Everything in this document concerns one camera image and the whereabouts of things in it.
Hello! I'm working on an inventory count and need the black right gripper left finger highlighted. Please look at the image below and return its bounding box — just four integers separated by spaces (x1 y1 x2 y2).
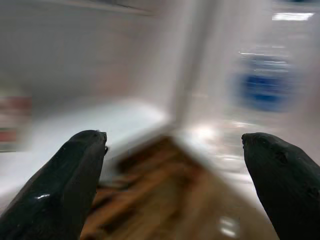
0 129 109 240

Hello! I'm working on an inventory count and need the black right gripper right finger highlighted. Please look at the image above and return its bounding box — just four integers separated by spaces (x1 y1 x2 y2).
241 131 320 240

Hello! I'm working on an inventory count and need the white fridge door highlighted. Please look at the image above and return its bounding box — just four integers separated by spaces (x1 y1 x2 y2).
172 0 320 240

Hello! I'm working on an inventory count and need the clear water bottle blue label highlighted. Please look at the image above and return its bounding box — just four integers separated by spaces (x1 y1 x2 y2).
217 0 320 186

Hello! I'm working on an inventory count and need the grey fridge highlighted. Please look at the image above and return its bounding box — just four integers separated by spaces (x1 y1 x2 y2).
0 0 211 201

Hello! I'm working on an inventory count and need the white green red carton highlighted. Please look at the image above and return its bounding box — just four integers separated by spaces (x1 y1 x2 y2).
0 94 33 153

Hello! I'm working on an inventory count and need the wooden slatted pallet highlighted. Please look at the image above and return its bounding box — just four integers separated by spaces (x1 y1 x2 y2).
79 134 276 240

